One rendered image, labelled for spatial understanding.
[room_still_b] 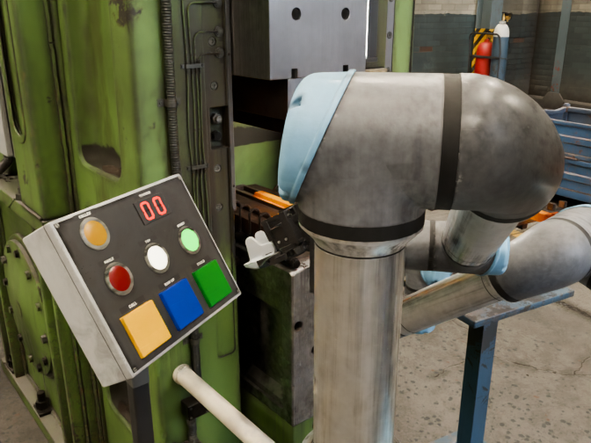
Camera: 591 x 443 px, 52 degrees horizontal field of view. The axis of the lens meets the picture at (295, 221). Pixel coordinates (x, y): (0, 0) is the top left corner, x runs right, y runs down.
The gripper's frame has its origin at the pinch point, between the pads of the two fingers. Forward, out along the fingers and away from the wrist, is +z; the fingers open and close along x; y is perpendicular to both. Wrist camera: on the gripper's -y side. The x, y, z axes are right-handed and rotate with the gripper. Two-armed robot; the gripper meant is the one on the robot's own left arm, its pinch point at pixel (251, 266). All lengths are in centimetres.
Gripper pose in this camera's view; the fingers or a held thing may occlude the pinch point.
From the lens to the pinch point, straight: 114.0
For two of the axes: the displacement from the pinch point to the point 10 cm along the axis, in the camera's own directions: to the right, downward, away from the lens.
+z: -7.8, 3.5, 5.2
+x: -4.4, 3.0, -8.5
